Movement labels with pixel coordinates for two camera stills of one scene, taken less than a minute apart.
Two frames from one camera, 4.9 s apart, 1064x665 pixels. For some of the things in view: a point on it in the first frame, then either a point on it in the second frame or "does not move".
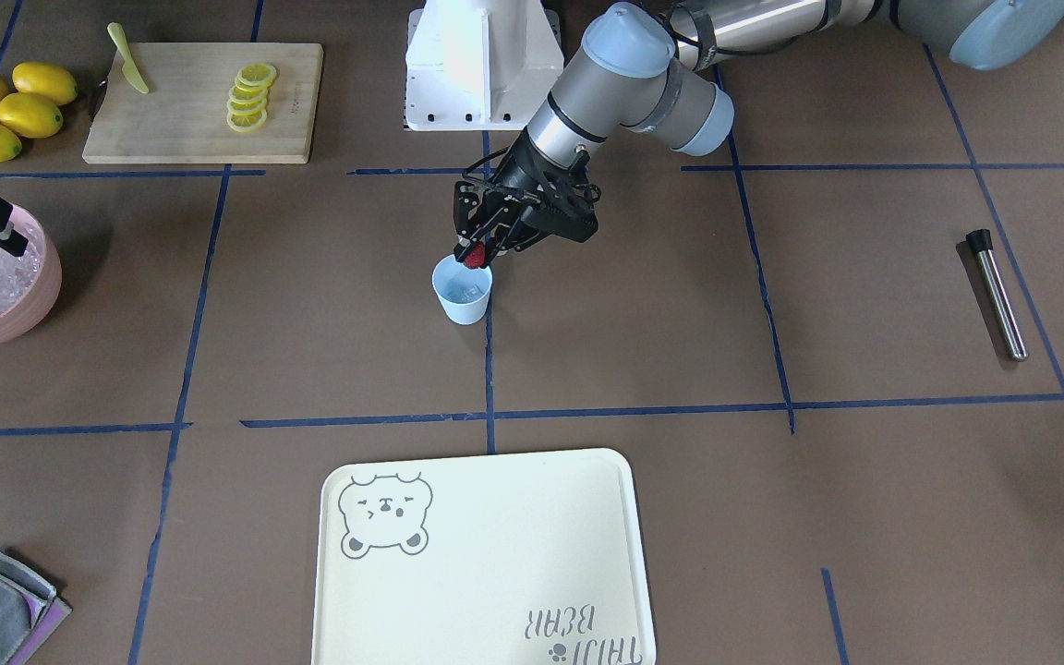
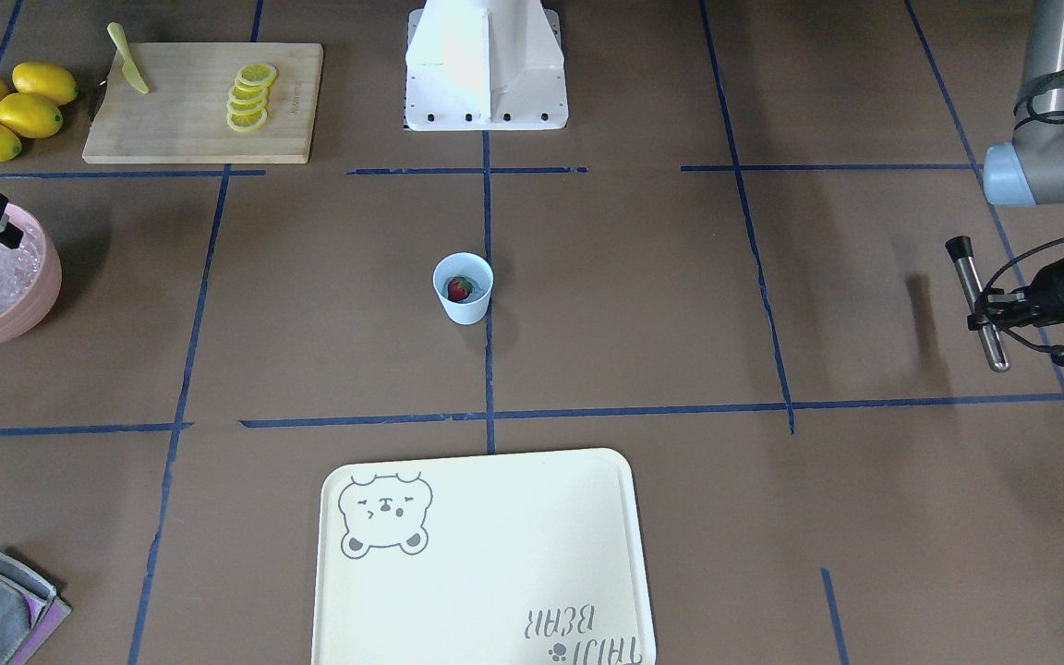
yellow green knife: x=128 y=66 does not move
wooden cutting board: x=183 y=117 does not move
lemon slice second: x=247 y=121 does not move
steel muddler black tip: x=980 y=239 -> x=960 y=247
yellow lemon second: x=45 y=83 does not move
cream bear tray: x=529 y=559 does not move
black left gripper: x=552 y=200 -> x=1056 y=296
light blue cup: x=464 y=290 does not move
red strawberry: x=476 y=256 -> x=459 y=288
